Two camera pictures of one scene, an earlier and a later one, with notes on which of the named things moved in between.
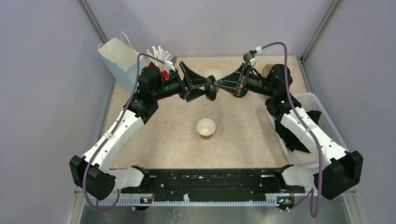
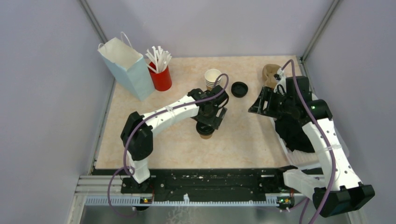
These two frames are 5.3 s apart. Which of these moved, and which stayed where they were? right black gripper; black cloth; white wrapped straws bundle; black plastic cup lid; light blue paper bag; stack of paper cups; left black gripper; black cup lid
Moved: right black gripper; left black gripper; black plastic cup lid
Stayed: light blue paper bag; white wrapped straws bundle; black cloth; stack of paper cups; black cup lid
